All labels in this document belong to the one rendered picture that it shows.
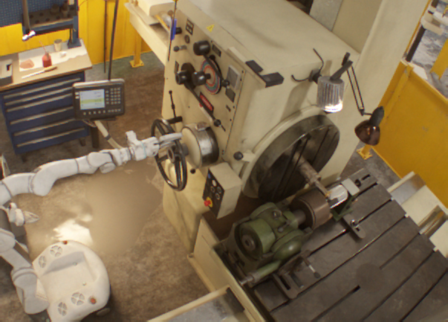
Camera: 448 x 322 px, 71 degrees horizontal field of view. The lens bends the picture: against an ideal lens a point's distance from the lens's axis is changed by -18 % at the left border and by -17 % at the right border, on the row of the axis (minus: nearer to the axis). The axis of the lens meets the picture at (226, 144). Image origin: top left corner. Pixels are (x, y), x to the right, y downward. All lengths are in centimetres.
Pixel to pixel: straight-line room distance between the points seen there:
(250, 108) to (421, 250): 149
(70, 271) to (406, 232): 225
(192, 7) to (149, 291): 200
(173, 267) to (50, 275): 99
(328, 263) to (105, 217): 189
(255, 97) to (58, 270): 180
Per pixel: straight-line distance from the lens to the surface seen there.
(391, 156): 416
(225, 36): 167
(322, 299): 195
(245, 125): 162
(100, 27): 430
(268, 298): 185
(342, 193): 204
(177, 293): 286
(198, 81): 168
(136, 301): 282
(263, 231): 167
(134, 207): 322
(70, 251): 262
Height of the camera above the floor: 266
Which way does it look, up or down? 44 degrees down
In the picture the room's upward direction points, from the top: 14 degrees clockwise
